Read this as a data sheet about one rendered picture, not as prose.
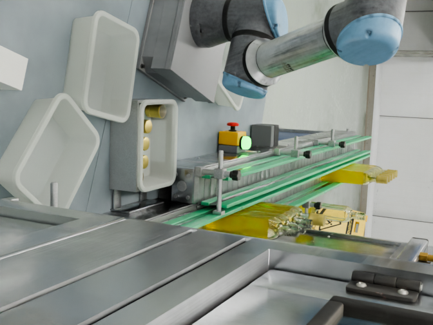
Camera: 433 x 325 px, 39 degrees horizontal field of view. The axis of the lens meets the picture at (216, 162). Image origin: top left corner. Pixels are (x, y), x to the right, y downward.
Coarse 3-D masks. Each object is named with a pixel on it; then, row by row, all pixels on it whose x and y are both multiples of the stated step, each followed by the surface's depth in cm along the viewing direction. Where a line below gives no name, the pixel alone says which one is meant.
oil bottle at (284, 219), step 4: (244, 212) 174; (248, 212) 174; (252, 212) 174; (256, 212) 174; (260, 212) 175; (264, 212) 175; (268, 212) 175; (272, 216) 170; (276, 216) 170; (280, 216) 171; (284, 216) 172; (284, 220) 170; (288, 220) 171; (284, 224) 169
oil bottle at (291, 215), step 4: (248, 208) 179; (252, 208) 179; (256, 208) 179; (260, 208) 180; (264, 208) 180; (268, 208) 180; (272, 208) 180; (272, 212) 176; (276, 212) 176; (280, 212) 175; (284, 212) 175; (288, 212) 176; (292, 212) 177; (288, 216) 174; (292, 216) 175; (292, 220) 175
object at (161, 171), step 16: (144, 112) 160; (176, 112) 160; (160, 128) 162; (176, 128) 161; (160, 144) 163; (176, 144) 162; (160, 160) 163; (176, 160) 162; (144, 176) 163; (160, 176) 163
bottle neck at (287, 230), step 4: (280, 228) 164; (284, 228) 164; (288, 228) 164; (292, 228) 163; (296, 228) 163; (280, 232) 164; (284, 232) 164; (288, 232) 163; (292, 232) 163; (296, 232) 162; (288, 236) 164; (292, 236) 164; (296, 236) 163
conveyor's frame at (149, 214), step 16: (288, 144) 237; (304, 144) 247; (192, 160) 182; (208, 160) 183; (224, 160) 184; (240, 160) 191; (160, 192) 173; (160, 208) 158; (176, 208) 159; (192, 208) 165
